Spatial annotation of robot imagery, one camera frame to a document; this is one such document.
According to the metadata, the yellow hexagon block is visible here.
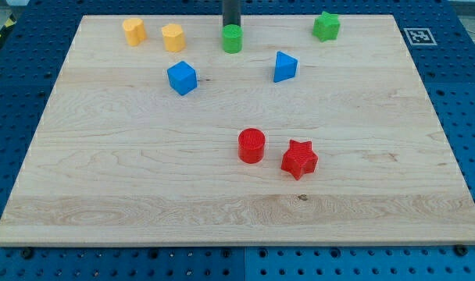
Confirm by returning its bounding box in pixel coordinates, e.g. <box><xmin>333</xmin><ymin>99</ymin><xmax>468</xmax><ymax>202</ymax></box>
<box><xmin>162</xmin><ymin>23</ymin><xmax>186</xmax><ymax>52</ymax></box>

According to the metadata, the red cylinder block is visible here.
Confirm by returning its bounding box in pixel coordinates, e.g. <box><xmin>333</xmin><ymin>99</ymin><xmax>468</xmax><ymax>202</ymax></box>
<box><xmin>238</xmin><ymin>128</ymin><xmax>266</xmax><ymax>164</ymax></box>

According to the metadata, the red star block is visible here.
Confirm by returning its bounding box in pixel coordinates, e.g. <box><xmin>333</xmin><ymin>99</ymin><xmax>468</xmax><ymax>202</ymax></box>
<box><xmin>280</xmin><ymin>140</ymin><xmax>319</xmax><ymax>180</ymax></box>

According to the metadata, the wooden board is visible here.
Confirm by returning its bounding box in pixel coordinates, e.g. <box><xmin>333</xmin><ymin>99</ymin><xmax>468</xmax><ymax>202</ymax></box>
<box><xmin>0</xmin><ymin>15</ymin><xmax>475</xmax><ymax>247</ymax></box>

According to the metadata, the blue cube block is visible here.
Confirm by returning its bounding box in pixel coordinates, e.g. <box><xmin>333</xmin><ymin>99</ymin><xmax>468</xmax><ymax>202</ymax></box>
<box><xmin>167</xmin><ymin>61</ymin><xmax>198</xmax><ymax>95</ymax></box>

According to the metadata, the blue triangle block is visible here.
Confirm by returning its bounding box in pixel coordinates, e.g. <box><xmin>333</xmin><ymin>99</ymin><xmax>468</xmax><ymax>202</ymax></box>
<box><xmin>273</xmin><ymin>51</ymin><xmax>298</xmax><ymax>83</ymax></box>

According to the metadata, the green cylinder block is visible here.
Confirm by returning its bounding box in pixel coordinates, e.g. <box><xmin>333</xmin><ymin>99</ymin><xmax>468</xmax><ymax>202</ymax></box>
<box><xmin>222</xmin><ymin>24</ymin><xmax>243</xmax><ymax>54</ymax></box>

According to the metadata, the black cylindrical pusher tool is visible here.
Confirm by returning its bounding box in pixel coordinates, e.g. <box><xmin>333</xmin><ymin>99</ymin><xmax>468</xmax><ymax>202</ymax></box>
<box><xmin>222</xmin><ymin>0</ymin><xmax>241</xmax><ymax>27</ymax></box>

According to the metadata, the green star block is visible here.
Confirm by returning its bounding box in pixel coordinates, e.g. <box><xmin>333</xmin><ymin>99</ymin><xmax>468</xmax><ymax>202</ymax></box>
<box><xmin>312</xmin><ymin>11</ymin><xmax>341</xmax><ymax>42</ymax></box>

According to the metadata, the yellow heart block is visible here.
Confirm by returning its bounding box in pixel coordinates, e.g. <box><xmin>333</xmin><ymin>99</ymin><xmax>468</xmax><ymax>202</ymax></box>
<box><xmin>122</xmin><ymin>17</ymin><xmax>147</xmax><ymax>47</ymax></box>

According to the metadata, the white fiducial marker tag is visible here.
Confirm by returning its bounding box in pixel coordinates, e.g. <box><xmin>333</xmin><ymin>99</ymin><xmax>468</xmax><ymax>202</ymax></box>
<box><xmin>404</xmin><ymin>27</ymin><xmax>437</xmax><ymax>46</ymax></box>

